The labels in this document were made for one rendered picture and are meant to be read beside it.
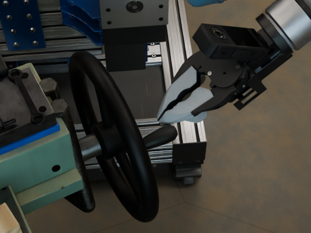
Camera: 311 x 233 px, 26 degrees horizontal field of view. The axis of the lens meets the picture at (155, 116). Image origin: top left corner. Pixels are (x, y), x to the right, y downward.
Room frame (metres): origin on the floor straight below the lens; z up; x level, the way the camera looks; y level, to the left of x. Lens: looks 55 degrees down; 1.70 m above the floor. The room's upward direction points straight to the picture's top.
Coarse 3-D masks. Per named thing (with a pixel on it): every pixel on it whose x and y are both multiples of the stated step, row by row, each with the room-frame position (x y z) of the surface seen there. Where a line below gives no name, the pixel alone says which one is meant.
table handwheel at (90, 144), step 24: (72, 72) 0.68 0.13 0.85; (96, 72) 0.60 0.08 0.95; (120, 96) 0.56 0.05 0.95; (96, 120) 0.67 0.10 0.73; (120, 120) 0.53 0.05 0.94; (96, 144) 0.56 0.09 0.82; (120, 144) 0.56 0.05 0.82; (144, 144) 0.50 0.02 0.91; (144, 168) 0.48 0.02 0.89; (120, 192) 0.55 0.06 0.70; (144, 192) 0.46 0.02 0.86; (144, 216) 0.46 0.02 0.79
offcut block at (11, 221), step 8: (0, 208) 0.39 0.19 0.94; (8, 208) 0.39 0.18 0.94; (0, 216) 0.38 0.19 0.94; (8, 216) 0.38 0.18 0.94; (0, 224) 0.37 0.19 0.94; (8, 224) 0.37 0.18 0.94; (16, 224) 0.37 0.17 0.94; (0, 232) 0.36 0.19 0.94; (8, 232) 0.36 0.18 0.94; (16, 232) 0.36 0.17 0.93
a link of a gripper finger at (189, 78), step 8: (192, 72) 0.61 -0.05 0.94; (176, 80) 0.60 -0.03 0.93; (184, 80) 0.60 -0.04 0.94; (192, 80) 0.59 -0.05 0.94; (200, 80) 0.60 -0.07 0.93; (168, 88) 0.59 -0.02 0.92; (176, 88) 0.59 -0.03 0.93; (184, 88) 0.59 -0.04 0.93; (192, 88) 0.59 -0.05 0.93; (168, 96) 0.58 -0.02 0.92; (176, 96) 0.58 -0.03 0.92; (184, 96) 0.59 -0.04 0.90; (168, 104) 0.57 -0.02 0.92; (176, 104) 0.59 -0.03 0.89; (160, 112) 0.56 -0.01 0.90
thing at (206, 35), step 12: (204, 24) 0.61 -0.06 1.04; (204, 36) 0.59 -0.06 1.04; (216, 36) 0.59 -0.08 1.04; (228, 36) 0.60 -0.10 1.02; (240, 36) 0.62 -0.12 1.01; (252, 36) 0.63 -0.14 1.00; (204, 48) 0.58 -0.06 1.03; (216, 48) 0.57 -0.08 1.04; (228, 48) 0.58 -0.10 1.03; (240, 48) 0.59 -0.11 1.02; (252, 48) 0.60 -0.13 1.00; (264, 48) 0.61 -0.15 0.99; (252, 60) 0.60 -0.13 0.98
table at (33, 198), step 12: (48, 180) 0.47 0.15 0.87; (60, 180) 0.47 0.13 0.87; (72, 180) 0.47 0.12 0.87; (0, 192) 0.43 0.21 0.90; (12, 192) 0.44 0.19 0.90; (24, 192) 0.45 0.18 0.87; (36, 192) 0.45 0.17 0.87; (48, 192) 0.45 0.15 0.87; (60, 192) 0.46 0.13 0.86; (72, 192) 0.46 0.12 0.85; (0, 204) 0.42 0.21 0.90; (12, 204) 0.42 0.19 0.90; (24, 204) 0.43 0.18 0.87; (36, 204) 0.44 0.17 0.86; (24, 216) 0.40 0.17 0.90; (24, 228) 0.38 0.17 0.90
